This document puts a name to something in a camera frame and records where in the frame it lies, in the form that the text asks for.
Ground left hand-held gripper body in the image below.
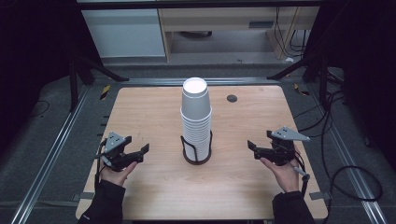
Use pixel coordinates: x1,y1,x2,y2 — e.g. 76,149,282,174
94,132,145,173

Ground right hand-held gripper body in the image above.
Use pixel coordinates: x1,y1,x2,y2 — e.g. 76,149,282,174
263,125,311,166

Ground black wire cup holder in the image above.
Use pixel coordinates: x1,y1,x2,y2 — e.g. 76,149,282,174
179,130,214,166

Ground stack of white paper cups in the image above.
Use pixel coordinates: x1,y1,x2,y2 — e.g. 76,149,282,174
179,105,213,162

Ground white paper cup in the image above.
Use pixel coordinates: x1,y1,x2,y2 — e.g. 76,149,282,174
180,77,213,121

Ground person's right hand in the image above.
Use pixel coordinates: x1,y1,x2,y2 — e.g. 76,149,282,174
259,145,303,194

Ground person's left hand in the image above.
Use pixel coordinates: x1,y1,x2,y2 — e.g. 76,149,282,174
99,159,138,188

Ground yellow black tape strip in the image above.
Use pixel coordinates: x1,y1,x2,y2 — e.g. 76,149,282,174
99,84,112,101
293,82,311,97

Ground grey tape patch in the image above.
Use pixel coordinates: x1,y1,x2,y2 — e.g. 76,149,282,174
308,190,332,201
72,191,95,203

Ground black metal stand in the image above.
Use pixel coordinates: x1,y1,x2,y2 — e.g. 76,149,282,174
266,52,347,110
66,50,130,114

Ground white cabinet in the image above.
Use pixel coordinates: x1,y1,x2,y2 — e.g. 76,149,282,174
80,7,166,59

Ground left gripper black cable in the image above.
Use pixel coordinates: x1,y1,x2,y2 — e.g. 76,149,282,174
93,139,108,189

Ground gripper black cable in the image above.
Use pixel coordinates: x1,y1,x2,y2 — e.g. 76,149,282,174
93,139,108,189
290,153,311,198

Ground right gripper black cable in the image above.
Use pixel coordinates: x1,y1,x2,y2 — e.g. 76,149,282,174
290,153,311,198

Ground metal floor rail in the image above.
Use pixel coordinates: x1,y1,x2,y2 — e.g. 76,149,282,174
9,85,92,224
305,83,389,224

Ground black floor cable loop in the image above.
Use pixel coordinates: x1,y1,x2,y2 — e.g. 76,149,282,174
292,88,384,224

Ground thin black floor cable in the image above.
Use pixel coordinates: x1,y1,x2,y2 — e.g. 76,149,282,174
28,99,51,119

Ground black cables under desk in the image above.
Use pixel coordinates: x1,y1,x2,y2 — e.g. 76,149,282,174
273,6,311,60

